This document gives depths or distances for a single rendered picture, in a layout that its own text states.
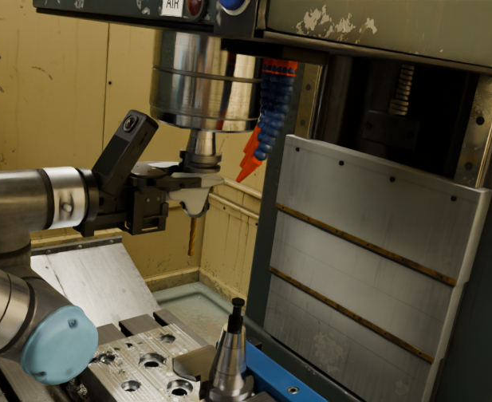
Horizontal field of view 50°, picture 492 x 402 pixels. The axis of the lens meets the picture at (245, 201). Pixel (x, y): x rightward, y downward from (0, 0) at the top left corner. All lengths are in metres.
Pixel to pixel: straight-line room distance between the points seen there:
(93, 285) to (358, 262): 0.98
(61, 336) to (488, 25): 0.54
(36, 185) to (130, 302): 1.20
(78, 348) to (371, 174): 0.71
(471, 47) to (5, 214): 0.53
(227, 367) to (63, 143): 1.28
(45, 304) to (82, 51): 1.29
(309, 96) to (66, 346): 0.83
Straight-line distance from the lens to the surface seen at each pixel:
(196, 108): 0.69
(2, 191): 0.63
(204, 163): 0.75
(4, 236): 0.64
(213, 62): 0.68
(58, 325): 0.54
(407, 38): 0.52
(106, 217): 0.70
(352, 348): 1.22
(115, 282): 1.85
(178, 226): 2.11
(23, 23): 1.70
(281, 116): 0.59
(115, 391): 1.01
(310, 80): 1.20
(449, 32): 0.58
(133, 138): 0.68
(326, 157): 1.16
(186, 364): 0.68
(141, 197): 0.70
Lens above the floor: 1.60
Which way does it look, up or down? 16 degrees down
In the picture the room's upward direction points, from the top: 8 degrees clockwise
